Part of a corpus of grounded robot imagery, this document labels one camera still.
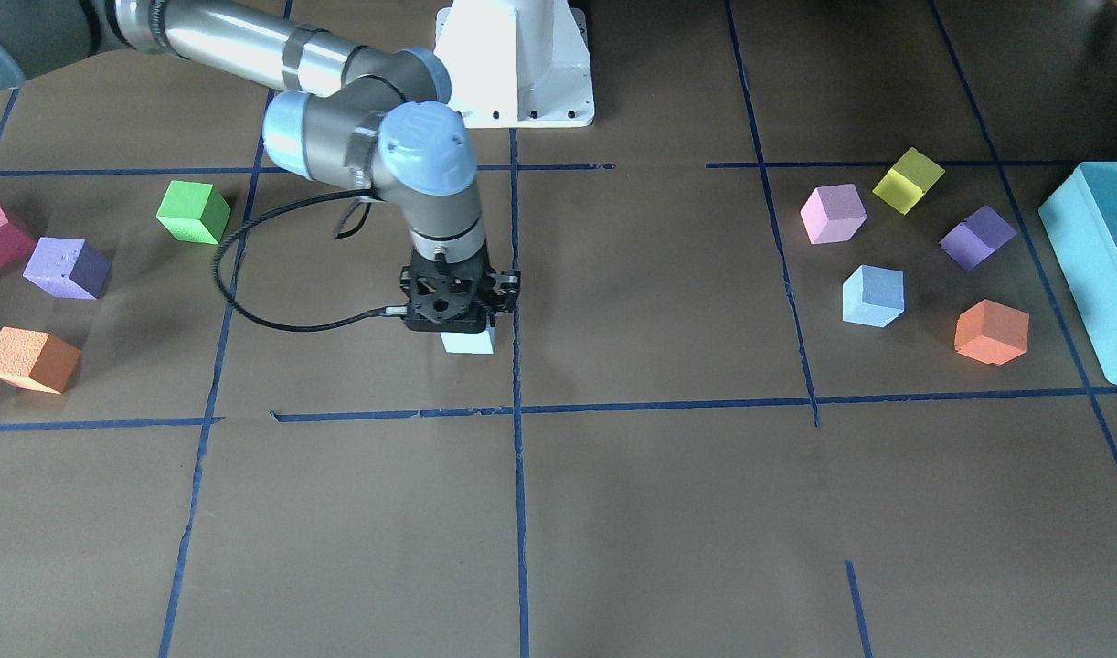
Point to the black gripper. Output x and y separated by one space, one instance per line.
506 289

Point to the light blue block group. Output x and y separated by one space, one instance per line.
482 343
873 296

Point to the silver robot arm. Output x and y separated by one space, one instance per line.
375 126

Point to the green foam block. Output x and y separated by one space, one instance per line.
194 212

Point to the pink foam block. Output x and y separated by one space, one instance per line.
833 213

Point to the purple foam block group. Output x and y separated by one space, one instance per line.
977 238
67 268

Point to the orange foam block group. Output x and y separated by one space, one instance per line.
991 333
36 361

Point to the yellow foam block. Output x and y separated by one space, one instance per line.
908 181

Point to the blue plastic bin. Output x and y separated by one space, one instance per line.
1080 218

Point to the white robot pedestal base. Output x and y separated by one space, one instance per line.
517 64

